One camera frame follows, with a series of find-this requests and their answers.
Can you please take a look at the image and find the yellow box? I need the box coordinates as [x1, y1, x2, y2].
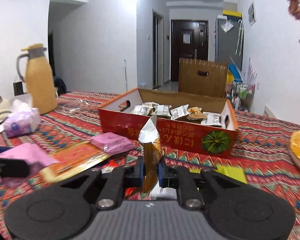
[222, 9, 242, 18]

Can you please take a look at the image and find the dark interior door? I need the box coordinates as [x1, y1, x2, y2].
[152, 9, 165, 88]

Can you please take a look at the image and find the pile of snack packets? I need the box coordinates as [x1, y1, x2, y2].
[130, 102, 225, 125]

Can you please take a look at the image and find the wall picture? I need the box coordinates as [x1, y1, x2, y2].
[247, 2, 257, 27]

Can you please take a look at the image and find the brown cardboard panel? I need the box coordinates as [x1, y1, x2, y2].
[179, 57, 228, 98]

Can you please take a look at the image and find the golden brown snack packet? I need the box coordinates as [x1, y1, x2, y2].
[138, 115, 163, 193]

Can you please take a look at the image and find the purple tissue pack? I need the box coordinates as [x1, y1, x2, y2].
[2, 99, 42, 138]

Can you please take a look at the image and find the dark entry door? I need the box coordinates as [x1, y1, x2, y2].
[170, 19, 208, 82]

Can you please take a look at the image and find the red cardboard box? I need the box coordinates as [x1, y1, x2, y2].
[97, 88, 238, 159]

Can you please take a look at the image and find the white cable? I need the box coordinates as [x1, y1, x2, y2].
[62, 97, 100, 113]

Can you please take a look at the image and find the dark cloth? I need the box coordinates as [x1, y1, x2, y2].
[54, 76, 67, 97]

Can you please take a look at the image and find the grey refrigerator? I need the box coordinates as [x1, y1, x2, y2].
[215, 17, 243, 67]

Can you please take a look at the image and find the yellow thermos jug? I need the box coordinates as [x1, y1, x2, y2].
[16, 44, 58, 115]

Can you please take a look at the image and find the hanging umbrella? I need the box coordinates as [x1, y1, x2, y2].
[235, 20, 244, 55]

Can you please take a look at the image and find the black paper bag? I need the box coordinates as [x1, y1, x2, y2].
[12, 76, 25, 96]

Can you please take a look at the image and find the clear plastic bag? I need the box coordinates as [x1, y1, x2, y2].
[221, 20, 233, 33]

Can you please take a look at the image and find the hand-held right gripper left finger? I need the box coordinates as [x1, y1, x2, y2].
[60, 156, 144, 210]

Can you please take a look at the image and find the pink snack packet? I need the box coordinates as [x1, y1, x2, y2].
[90, 132, 140, 155]
[0, 143, 60, 188]

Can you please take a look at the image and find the gold red flat packet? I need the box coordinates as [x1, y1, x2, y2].
[40, 141, 118, 183]

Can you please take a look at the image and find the brown plate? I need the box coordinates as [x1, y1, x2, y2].
[287, 130, 300, 176]

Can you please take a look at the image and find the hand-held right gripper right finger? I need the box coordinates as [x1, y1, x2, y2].
[158, 159, 243, 210]

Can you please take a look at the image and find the patterned red tablecloth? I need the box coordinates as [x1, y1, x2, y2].
[0, 91, 300, 240]

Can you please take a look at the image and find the storage rack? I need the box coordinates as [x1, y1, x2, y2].
[225, 56, 257, 112]

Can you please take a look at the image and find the plain green snack packet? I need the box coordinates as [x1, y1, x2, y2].
[216, 165, 247, 184]

